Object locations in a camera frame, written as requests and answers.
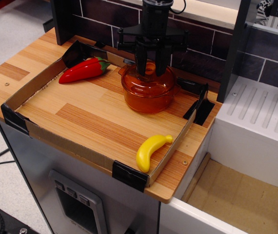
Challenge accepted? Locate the yellow toy banana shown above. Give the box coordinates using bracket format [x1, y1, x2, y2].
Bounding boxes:
[136, 135, 173, 173]

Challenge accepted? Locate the orange transparent pot lid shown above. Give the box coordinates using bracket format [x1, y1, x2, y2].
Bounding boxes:
[119, 61, 176, 97]

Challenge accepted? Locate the red toy chili pepper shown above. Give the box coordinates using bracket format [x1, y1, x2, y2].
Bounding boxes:
[59, 57, 110, 84]

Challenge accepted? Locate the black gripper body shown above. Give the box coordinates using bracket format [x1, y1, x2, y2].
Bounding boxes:
[117, 0, 189, 52]

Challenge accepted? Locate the silver toy dishwasher front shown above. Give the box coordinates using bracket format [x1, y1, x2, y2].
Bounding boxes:
[0, 121, 160, 234]

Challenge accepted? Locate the white toy sink unit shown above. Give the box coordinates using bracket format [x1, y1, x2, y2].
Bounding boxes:
[159, 78, 278, 234]

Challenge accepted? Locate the dark shelf upright post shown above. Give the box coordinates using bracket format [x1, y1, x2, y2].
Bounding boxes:
[217, 0, 251, 103]

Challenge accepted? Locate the orange transparent plastic pot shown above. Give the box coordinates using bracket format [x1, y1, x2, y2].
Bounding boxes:
[118, 63, 181, 114]

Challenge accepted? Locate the cardboard fence with black tape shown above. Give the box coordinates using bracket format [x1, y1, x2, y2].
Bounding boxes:
[1, 42, 221, 199]

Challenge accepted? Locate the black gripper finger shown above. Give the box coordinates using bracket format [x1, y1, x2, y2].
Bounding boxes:
[135, 40, 150, 76]
[155, 43, 172, 76]

